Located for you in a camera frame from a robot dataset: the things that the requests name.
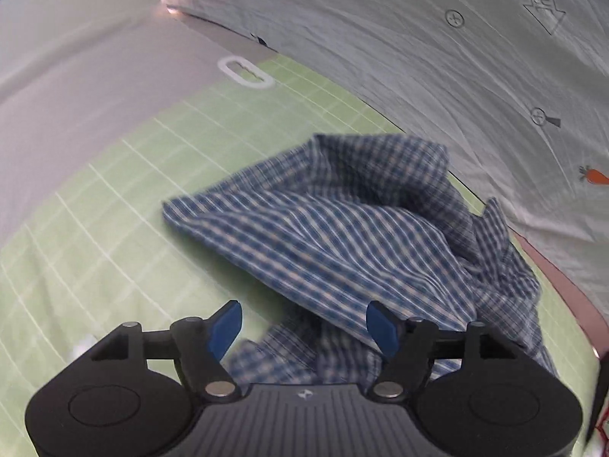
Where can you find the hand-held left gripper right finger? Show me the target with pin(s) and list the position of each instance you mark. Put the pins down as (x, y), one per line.
(380, 329)

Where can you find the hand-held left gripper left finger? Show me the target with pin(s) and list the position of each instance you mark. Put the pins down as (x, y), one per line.
(226, 331)

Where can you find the blue plaid shirt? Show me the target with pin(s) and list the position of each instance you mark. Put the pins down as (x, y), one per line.
(333, 228)

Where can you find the green grid mat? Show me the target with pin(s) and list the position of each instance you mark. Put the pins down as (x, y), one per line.
(142, 228)

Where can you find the pink mattress edge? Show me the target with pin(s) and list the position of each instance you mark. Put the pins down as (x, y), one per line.
(566, 285)

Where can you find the white printed bed sheet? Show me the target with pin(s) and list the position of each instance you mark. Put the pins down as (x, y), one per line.
(404, 57)

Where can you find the translucent plastic sheet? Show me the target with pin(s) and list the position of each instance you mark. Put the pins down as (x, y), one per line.
(71, 85)

